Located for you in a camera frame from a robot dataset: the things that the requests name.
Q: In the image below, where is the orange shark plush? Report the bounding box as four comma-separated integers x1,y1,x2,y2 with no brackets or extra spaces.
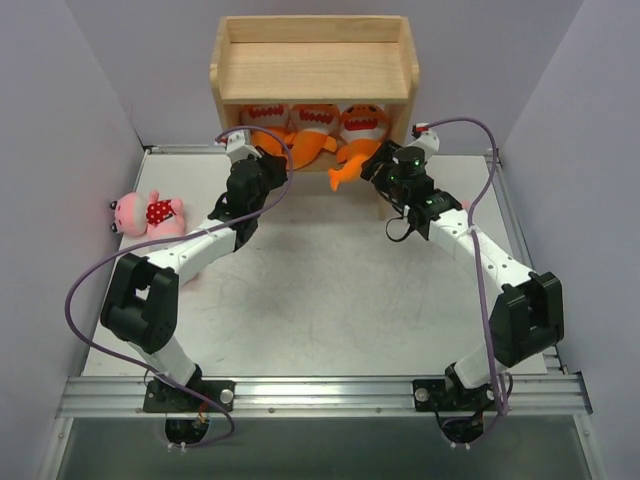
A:
286,104,341,170
240,104,290,155
328,104,390,191

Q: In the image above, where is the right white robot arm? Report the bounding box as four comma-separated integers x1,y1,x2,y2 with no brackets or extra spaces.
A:
361,141,565,409

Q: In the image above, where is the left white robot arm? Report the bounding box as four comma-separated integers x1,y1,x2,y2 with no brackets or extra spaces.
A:
100,153,288,411

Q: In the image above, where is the wooden three-tier shelf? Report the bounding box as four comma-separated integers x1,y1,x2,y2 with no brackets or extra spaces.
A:
208,14,421,222

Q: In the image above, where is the pink plush red polka-dot shirt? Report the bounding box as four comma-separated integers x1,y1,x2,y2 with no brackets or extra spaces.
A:
109,190,185,237

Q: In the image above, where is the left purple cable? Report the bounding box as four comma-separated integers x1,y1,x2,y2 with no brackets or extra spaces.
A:
64,125,295,447

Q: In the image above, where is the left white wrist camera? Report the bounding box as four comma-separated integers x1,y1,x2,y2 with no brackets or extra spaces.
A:
216,129,262,163

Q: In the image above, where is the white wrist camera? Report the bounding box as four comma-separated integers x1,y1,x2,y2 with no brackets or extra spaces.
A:
216,129,262,163
406,122,440,155

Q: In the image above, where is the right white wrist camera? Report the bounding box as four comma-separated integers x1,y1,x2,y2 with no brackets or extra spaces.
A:
406,122,440,155

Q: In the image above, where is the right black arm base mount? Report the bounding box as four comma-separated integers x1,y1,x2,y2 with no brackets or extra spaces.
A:
412,378,495,414

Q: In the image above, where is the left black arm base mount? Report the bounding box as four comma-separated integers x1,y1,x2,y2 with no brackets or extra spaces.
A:
142,379,236,414

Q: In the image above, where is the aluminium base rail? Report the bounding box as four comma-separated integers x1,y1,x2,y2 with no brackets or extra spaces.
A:
58,375,592,418

